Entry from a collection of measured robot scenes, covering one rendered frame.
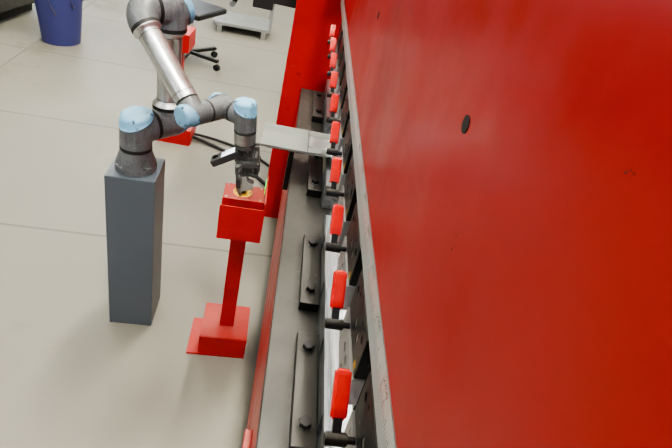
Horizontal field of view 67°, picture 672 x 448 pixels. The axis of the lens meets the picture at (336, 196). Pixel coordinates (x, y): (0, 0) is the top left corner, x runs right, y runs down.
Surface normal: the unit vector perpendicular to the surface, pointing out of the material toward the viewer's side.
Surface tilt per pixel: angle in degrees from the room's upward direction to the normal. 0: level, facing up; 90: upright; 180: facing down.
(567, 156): 90
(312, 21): 90
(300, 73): 90
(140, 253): 90
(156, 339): 0
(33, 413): 0
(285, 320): 0
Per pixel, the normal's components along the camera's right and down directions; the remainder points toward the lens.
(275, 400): 0.21, -0.82
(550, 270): -0.98, -0.17
